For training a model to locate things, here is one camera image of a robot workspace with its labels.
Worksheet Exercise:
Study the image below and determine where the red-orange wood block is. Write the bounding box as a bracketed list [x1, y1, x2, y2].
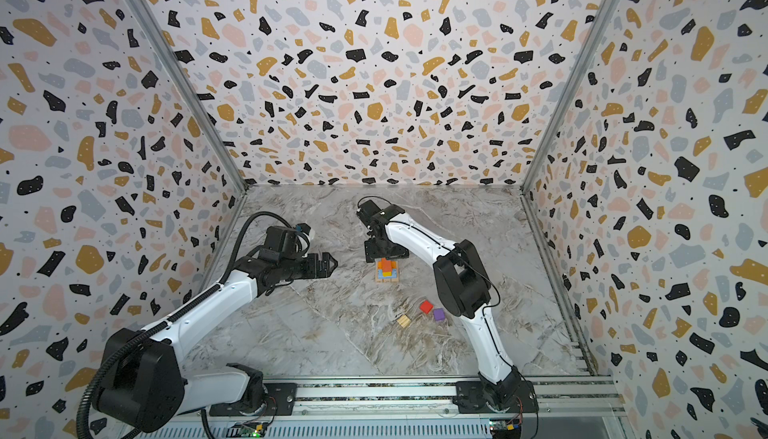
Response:
[380, 259, 395, 276]

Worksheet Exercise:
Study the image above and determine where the blue wood block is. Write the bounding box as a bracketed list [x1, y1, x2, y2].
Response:
[376, 271, 399, 282]

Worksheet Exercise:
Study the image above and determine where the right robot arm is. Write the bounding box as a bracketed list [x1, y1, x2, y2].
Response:
[356, 196, 523, 412]

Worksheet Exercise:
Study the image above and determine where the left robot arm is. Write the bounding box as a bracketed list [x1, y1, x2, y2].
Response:
[76, 224, 338, 438]

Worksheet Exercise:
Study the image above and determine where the red wood cube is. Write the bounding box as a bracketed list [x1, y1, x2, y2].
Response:
[419, 300, 434, 314]

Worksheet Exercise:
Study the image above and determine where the small natural wood cube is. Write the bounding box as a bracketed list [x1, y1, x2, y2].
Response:
[397, 314, 411, 329]

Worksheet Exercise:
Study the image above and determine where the left electronics board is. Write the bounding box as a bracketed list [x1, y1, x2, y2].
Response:
[228, 421, 269, 438]

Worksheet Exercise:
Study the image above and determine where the electronics board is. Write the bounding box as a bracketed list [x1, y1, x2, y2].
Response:
[228, 421, 269, 438]
[489, 418, 522, 439]

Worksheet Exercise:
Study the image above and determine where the right electronics board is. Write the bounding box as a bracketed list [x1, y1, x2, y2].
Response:
[489, 418, 522, 439]

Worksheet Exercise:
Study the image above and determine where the left corner aluminium profile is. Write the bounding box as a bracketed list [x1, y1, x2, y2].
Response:
[126, 0, 247, 196]

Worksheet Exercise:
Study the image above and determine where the corner aluminium profile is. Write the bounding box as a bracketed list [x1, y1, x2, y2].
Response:
[521, 0, 619, 196]
[126, 0, 247, 196]

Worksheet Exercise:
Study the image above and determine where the right corner aluminium profile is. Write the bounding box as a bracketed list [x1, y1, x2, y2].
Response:
[521, 0, 619, 196]

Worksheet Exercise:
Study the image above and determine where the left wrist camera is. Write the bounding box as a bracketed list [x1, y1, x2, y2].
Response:
[295, 223, 314, 241]

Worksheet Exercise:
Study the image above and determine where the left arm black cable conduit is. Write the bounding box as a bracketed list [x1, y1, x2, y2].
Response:
[74, 210, 295, 439]

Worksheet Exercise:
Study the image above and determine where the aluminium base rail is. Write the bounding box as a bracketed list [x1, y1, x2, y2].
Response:
[113, 375, 631, 439]

